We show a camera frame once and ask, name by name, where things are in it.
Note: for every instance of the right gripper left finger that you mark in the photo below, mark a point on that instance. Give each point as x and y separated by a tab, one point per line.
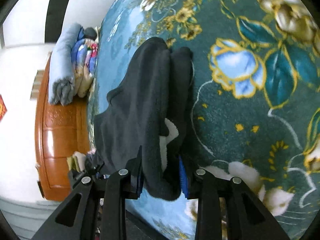
76	216

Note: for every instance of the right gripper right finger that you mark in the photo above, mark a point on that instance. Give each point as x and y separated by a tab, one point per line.
228	208

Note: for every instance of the black and white fleece jacket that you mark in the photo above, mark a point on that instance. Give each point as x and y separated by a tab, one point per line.
145	122

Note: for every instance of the olive green folded sweater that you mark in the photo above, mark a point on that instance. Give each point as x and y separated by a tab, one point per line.
72	163

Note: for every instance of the beige folded sweater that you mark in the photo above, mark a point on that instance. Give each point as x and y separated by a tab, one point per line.
80	159

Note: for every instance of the pink folded garment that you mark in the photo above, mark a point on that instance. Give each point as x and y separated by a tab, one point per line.
91	153

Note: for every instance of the wooden headboard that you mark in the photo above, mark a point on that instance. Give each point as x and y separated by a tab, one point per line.
59	132

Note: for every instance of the grey folded quilt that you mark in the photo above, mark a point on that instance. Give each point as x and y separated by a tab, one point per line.
61	74

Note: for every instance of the floral folded quilt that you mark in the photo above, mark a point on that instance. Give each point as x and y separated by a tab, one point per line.
83	57

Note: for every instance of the dark pillow under quilts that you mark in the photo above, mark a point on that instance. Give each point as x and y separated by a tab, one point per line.
90	33

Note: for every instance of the teal floral bed blanket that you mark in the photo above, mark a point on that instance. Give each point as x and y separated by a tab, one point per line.
254	107

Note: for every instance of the red wall decoration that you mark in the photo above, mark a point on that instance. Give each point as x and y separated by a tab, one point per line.
3	108

